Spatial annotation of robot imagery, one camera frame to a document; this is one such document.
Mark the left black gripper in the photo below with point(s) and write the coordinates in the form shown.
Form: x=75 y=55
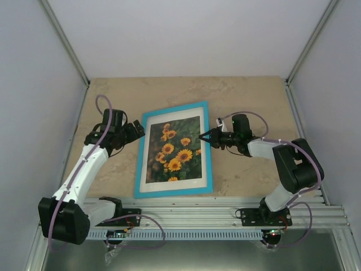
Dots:
x=133 y=135

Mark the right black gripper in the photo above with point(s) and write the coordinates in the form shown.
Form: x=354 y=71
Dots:
x=215 y=138

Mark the sunflower photo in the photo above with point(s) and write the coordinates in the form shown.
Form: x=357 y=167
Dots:
x=174 y=152

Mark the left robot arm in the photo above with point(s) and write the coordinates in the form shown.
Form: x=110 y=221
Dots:
x=64 y=217

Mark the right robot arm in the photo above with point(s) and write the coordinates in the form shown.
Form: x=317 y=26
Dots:
x=298 y=168

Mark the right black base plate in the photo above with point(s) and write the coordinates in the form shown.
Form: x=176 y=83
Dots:
x=258 y=217

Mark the slotted grey cable duct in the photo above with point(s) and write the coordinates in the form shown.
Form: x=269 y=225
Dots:
x=176 y=235

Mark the aluminium rail base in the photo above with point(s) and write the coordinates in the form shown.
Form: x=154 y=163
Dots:
x=202 y=212

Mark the left aluminium corner post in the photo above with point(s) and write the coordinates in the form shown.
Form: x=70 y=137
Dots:
x=50 y=14

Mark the aluminium corner post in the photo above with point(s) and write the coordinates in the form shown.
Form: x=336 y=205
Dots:
x=322 y=22
x=50 y=14

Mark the right aluminium corner post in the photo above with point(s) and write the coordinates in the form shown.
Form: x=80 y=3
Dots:
x=322 y=22

